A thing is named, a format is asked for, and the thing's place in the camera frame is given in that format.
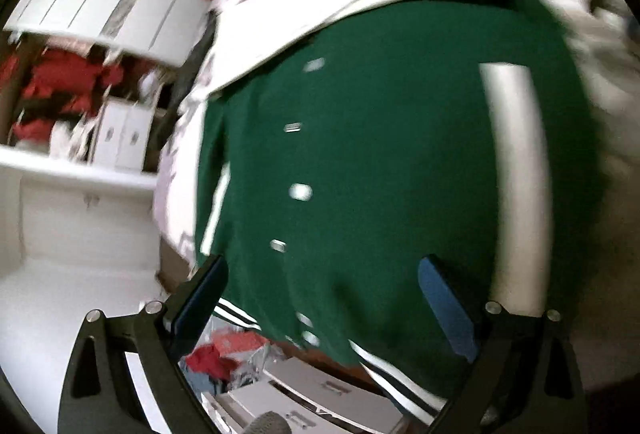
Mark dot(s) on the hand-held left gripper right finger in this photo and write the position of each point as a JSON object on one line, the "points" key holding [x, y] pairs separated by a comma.
{"points": [[447, 309]]}

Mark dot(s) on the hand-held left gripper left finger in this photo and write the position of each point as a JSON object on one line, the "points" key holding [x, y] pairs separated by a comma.
{"points": [[200, 299]]}

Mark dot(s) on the green varsity jacket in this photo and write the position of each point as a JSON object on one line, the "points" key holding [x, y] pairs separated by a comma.
{"points": [[375, 138], [172, 194]]}

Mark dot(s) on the pile of red clothes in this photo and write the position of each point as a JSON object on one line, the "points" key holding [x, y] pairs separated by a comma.
{"points": [[60, 78]]}

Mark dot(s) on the small red cloth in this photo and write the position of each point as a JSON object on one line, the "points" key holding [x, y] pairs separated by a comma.
{"points": [[215, 356]]}

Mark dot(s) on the flat white box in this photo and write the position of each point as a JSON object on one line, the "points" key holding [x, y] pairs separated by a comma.
{"points": [[325, 384], [240, 406]]}

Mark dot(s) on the white cabinet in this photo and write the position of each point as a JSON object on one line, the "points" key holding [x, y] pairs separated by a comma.
{"points": [[75, 224]]}

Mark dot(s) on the white cardboard box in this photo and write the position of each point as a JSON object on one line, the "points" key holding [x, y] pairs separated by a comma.
{"points": [[109, 133], [136, 138]]}

